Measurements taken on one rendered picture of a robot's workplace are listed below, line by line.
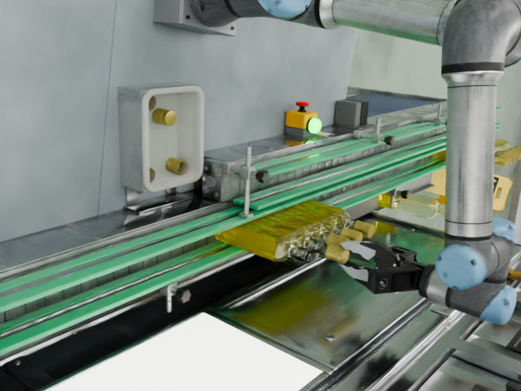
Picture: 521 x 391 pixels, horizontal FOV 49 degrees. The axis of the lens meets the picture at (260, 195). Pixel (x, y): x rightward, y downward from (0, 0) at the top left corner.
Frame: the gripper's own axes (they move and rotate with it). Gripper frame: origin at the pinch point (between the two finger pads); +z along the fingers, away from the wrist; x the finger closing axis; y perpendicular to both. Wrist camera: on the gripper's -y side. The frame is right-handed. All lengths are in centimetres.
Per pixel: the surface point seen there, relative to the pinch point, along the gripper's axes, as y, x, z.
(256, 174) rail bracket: -8.1, 14.7, 20.0
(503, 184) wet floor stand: 346, -34, 64
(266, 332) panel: -19.4, -13.7, 4.0
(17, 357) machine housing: -55, -21, 37
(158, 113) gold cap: -20, 26, 40
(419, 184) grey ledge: 109, -2, 31
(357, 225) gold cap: 15.9, 2.7, 5.8
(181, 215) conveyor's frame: -19.6, 4.2, 31.1
